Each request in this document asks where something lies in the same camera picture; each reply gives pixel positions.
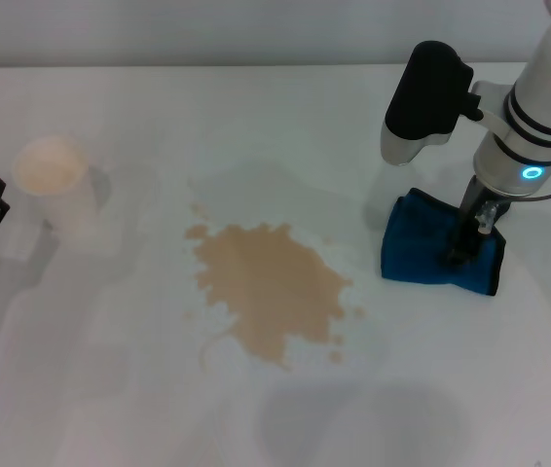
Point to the white paper cup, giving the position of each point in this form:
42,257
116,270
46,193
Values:
51,165

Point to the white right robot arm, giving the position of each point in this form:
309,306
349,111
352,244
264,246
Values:
543,87

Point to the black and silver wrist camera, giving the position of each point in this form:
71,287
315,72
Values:
426,97

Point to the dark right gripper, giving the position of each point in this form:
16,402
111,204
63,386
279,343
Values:
477,209

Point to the brown water stain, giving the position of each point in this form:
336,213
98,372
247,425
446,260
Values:
266,282

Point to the blue rag with black trim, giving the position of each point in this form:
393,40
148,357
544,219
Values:
412,243

